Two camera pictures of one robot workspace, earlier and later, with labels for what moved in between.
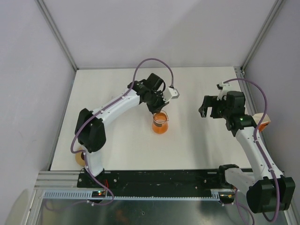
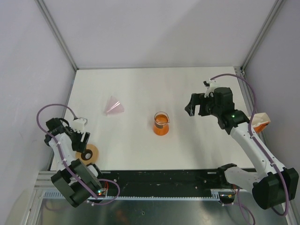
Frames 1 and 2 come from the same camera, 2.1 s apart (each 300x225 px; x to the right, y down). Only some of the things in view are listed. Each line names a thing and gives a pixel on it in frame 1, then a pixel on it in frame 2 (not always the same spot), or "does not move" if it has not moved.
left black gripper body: x=155 y=101 -> x=76 y=138
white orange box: x=265 y=122 does not move
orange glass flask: x=160 y=122 does not move
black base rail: x=186 y=180 does not move
